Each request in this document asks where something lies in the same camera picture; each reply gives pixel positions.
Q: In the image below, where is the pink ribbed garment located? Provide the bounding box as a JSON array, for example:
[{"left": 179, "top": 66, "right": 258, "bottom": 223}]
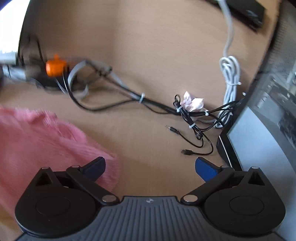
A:
[{"left": 1, "top": 108, "right": 119, "bottom": 216}]

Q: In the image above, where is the crumpled white paper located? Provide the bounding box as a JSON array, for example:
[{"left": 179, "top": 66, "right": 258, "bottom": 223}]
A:
[{"left": 181, "top": 91, "right": 205, "bottom": 113}]

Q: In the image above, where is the black hub box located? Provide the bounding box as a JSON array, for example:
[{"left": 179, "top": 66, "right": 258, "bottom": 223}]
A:
[{"left": 26, "top": 71, "right": 68, "bottom": 94}]

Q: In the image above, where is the orange round object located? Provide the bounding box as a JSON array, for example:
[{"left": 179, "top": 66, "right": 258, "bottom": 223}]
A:
[{"left": 46, "top": 54, "right": 67, "bottom": 77}]

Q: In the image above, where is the black power strip bar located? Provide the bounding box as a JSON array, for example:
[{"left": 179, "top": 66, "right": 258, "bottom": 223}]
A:
[{"left": 206, "top": 0, "right": 266, "bottom": 30}]

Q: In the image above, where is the black cable bundle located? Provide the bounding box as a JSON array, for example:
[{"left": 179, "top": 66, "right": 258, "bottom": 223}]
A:
[{"left": 64, "top": 76, "right": 243, "bottom": 156}]

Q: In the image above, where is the grey flat cable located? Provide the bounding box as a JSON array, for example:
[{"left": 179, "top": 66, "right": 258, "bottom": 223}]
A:
[{"left": 55, "top": 59, "right": 144, "bottom": 102}]

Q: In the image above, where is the white coiled cable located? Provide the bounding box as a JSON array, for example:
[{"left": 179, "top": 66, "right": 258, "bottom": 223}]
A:
[{"left": 214, "top": 0, "right": 246, "bottom": 129}]

